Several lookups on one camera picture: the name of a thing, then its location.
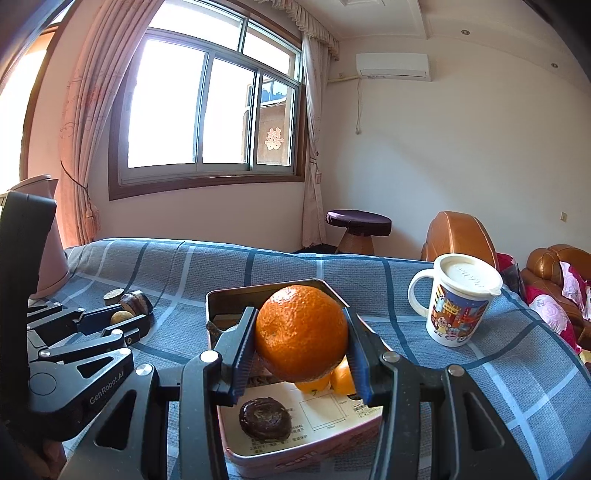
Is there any large orange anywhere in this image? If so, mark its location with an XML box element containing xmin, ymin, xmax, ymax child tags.
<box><xmin>255</xmin><ymin>285</ymin><xmax>349</xmax><ymax>383</ymax></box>
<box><xmin>330</xmin><ymin>355</ymin><xmax>359</xmax><ymax>397</ymax></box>

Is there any pink electric kettle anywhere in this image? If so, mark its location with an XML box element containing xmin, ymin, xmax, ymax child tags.
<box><xmin>7</xmin><ymin>174</ymin><xmax>71</xmax><ymax>300</ymax></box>

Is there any sliding glass window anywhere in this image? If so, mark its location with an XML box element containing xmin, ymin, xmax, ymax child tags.
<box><xmin>108</xmin><ymin>14</ymin><xmax>308</xmax><ymax>201</ymax></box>

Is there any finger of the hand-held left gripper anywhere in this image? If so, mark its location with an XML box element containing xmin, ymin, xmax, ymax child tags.
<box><xmin>27</xmin><ymin>301</ymin><xmax>123</xmax><ymax>345</ymax></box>
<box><xmin>39</xmin><ymin>315</ymin><xmax>151</xmax><ymax>360</ymax></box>

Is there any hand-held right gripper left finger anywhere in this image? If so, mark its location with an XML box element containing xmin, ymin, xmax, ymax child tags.
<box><xmin>60</xmin><ymin>307</ymin><xmax>259</xmax><ymax>480</ymax></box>

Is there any dark round pastry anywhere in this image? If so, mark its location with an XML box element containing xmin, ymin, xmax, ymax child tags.
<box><xmin>239</xmin><ymin>397</ymin><xmax>293</xmax><ymax>440</ymax></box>

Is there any brown leather sofa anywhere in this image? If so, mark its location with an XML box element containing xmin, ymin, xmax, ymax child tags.
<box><xmin>519</xmin><ymin>244</ymin><xmax>591</xmax><ymax>352</ymax></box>

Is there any pink tin box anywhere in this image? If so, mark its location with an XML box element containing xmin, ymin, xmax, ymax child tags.
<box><xmin>205</xmin><ymin>278</ymin><xmax>394</xmax><ymax>479</ymax></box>

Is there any white printed mug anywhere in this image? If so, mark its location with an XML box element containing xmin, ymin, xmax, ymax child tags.
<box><xmin>407</xmin><ymin>253</ymin><xmax>504</xmax><ymax>347</ymax></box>

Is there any pink curtain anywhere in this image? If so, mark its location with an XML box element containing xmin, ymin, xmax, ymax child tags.
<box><xmin>277</xmin><ymin>0</ymin><xmax>341</xmax><ymax>248</ymax></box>
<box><xmin>53</xmin><ymin>0</ymin><xmax>160</xmax><ymax>247</ymax></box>

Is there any blue plaid tablecloth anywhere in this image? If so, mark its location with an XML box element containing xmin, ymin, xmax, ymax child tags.
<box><xmin>28</xmin><ymin>237</ymin><xmax>587</xmax><ymax>480</ymax></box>

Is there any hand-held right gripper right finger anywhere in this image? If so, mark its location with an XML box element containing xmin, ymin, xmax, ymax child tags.
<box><xmin>342</xmin><ymin>307</ymin><xmax>536</xmax><ymax>480</ymax></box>

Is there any round purple-topped stool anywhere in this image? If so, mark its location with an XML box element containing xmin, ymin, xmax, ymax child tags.
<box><xmin>325</xmin><ymin>209</ymin><xmax>392</xmax><ymax>256</ymax></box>

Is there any white wall air conditioner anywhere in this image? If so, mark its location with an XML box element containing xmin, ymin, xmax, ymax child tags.
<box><xmin>355</xmin><ymin>52</ymin><xmax>432</xmax><ymax>83</ymax></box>

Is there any white wall cable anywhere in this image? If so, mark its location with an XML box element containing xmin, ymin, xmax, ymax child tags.
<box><xmin>355</xmin><ymin>76</ymin><xmax>366</xmax><ymax>136</ymax></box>

